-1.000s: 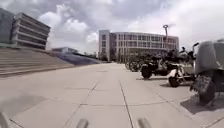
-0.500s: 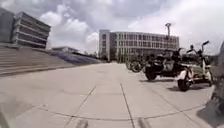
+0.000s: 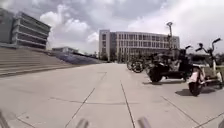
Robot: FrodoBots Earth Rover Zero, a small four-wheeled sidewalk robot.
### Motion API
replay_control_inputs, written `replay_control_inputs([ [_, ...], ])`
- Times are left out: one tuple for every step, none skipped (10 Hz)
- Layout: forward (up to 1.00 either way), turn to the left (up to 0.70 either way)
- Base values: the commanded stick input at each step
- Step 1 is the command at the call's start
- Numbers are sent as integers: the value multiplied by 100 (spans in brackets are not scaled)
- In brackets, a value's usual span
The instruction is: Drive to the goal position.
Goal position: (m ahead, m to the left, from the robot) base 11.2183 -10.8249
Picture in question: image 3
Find lamp pole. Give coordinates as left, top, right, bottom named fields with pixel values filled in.
left=166, top=21, right=174, bottom=52

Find black scooter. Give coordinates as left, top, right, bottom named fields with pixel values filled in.
left=145, top=45, right=195, bottom=84

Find group of parked bicycles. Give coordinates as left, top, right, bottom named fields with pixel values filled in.
left=125, top=54, right=152, bottom=74

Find white grid-window building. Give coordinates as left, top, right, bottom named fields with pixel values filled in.
left=98, top=29, right=181, bottom=63

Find low flat building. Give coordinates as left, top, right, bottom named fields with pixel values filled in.
left=51, top=46, right=80, bottom=55

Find wide grey stone steps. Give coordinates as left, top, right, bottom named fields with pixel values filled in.
left=0, top=46, right=77, bottom=78

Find blue stepped terrace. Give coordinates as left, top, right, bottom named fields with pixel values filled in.
left=49, top=50, right=105, bottom=66

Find pale concrete slab plaza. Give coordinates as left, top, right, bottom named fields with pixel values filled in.
left=0, top=62, right=224, bottom=128

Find white scooter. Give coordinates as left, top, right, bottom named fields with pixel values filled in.
left=187, top=37, right=224, bottom=97

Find dark layered building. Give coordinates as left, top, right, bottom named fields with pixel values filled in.
left=0, top=7, right=52, bottom=51

